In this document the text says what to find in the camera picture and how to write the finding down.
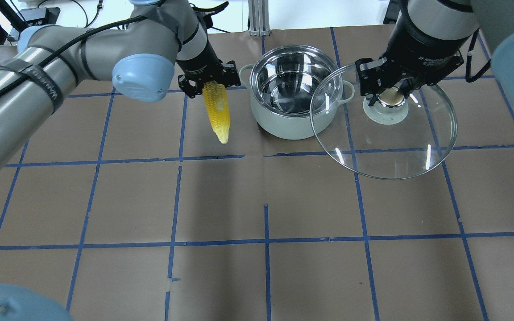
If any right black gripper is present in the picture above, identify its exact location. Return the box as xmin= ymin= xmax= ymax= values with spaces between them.
xmin=355 ymin=22 xmax=464 ymax=107

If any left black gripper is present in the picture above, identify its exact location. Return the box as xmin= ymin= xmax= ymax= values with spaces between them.
xmin=177 ymin=20 xmax=241 ymax=99

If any yellow corn cob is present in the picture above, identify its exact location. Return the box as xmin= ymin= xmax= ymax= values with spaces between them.
xmin=203 ymin=81 xmax=231 ymax=144

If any glass pot lid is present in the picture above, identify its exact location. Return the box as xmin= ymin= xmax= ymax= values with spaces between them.
xmin=310 ymin=65 xmax=458 ymax=180

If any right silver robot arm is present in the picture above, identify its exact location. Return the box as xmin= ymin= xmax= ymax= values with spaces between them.
xmin=355 ymin=0 xmax=514 ymax=123

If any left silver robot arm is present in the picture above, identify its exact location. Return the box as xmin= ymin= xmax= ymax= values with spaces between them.
xmin=0 ymin=0 xmax=241 ymax=170

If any pale green cooking pot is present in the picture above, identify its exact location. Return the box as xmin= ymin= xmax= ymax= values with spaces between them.
xmin=238 ymin=45 xmax=355 ymax=140

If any aluminium frame post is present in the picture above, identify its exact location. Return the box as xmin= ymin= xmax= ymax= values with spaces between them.
xmin=248 ymin=0 xmax=271 ymax=37

